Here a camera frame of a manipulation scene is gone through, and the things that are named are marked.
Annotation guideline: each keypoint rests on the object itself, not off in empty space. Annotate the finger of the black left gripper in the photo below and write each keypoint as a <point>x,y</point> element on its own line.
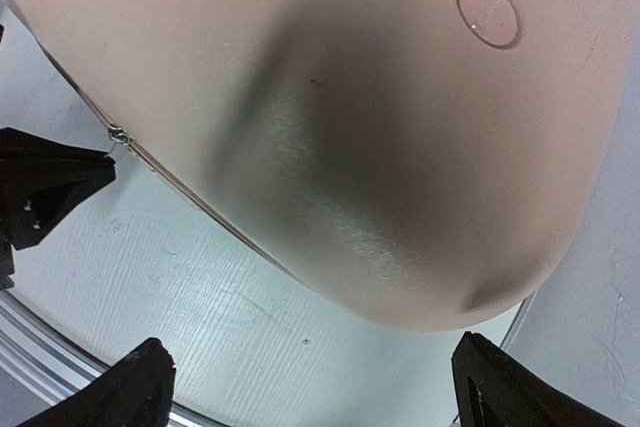
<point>43,181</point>

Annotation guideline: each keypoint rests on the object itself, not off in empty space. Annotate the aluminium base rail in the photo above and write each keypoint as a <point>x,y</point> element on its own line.
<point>53,368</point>

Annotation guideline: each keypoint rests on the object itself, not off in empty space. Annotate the pink hard-shell suitcase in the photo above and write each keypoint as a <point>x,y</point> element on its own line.
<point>423,163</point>

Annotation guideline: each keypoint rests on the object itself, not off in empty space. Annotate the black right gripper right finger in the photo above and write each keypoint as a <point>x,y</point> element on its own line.
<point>493,389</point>

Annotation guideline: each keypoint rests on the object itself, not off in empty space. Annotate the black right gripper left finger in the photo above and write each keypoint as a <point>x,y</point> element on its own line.
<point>136,391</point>

